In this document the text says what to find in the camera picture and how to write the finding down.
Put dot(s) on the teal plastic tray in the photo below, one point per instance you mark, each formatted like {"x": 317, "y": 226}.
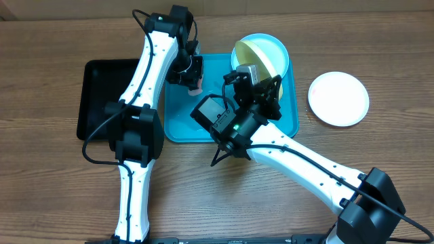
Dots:
{"x": 181, "y": 128}

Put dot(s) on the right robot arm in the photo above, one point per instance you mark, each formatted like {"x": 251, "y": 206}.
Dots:
{"x": 367, "y": 205}

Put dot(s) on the white plate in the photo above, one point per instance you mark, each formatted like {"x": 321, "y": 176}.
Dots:
{"x": 338, "y": 99}

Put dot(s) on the green pink sponge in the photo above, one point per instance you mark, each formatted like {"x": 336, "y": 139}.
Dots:
{"x": 199, "y": 90}

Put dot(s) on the light blue plate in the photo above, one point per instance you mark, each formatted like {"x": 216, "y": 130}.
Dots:
{"x": 273, "y": 48}

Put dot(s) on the yellow green plate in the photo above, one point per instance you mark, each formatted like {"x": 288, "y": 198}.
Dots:
{"x": 248, "y": 51}

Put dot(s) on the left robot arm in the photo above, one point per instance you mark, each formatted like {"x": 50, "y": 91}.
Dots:
{"x": 135, "y": 133}

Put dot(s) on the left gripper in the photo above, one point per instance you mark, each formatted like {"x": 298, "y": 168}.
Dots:
{"x": 191, "y": 80}

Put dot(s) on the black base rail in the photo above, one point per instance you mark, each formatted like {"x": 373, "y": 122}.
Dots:
{"x": 294, "y": 239}

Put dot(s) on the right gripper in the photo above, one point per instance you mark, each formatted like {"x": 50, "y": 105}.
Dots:
{"x": 270, "y": 99}

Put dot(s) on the black rectangular tray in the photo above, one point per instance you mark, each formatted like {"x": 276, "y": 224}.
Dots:
{"x": 103, "y": 81}

